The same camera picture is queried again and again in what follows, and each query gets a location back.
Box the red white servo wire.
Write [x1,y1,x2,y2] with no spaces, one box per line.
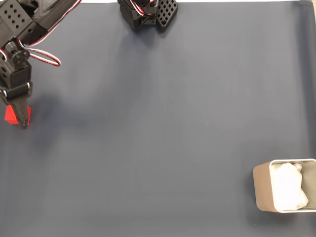
[0,0,83,67]

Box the red cube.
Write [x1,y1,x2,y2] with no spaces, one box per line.
[4,105,32,126]

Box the grey table mat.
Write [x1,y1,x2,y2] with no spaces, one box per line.
[0,1,316,237]

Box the white crumpled cloth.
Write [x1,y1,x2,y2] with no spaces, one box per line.
[271,162,309,212]

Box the beige rounded box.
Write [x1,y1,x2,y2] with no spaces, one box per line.
[252,158,316,213]

